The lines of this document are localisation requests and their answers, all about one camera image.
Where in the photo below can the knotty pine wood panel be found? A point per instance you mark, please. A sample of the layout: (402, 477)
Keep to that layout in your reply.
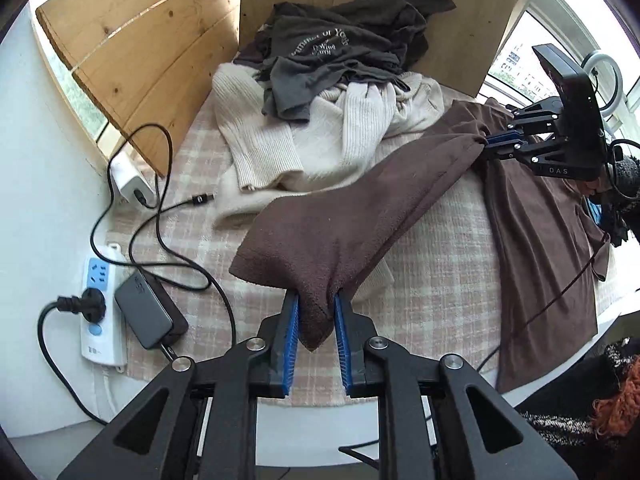
(140, 50)

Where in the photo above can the cream ribbed sweater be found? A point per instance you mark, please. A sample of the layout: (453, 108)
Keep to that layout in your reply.
(320, 130)

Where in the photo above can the brown fleece garment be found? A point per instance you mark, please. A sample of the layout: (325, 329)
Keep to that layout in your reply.
(350, 220)

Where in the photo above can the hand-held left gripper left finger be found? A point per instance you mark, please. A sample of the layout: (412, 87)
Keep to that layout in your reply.
(291, 340)

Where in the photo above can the pink plaid blanket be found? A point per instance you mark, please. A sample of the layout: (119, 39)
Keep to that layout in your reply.
(440, 270)

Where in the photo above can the dark grey power adapter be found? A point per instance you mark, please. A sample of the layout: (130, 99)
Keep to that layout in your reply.
(142, 310)

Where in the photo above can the white power strip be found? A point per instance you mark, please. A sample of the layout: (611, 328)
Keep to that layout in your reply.
(102, 350)

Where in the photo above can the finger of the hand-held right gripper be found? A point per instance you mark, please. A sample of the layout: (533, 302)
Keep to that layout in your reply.
(505, 142)
(535, 115)

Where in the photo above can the person's black tweed jacket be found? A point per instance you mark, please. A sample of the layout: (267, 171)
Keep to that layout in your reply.
(565, 410)

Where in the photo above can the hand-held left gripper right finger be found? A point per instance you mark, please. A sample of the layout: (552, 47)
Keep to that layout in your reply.
(344, 345)

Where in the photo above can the dark grey printed t-shirt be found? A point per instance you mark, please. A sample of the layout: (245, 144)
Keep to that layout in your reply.
(320, 40)

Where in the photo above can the orange curly strands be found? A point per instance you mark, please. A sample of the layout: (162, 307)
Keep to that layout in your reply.
(620, 400)

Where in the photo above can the white wall charger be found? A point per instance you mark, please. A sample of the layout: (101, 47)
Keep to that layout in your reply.
(127, 180)

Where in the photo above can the white window frame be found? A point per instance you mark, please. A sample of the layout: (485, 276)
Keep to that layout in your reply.
(517, 15)

